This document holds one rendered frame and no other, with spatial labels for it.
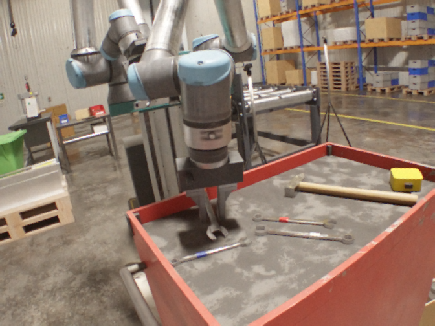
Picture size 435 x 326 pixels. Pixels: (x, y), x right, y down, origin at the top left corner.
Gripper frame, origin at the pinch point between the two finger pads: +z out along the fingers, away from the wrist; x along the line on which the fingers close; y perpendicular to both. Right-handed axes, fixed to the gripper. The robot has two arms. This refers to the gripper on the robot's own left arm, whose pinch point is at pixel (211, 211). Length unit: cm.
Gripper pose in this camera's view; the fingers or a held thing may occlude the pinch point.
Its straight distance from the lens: 67.1
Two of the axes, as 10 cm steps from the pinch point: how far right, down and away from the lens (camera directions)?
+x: 9.8, -1.3, 1.7
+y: 2.2, 4.7, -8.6
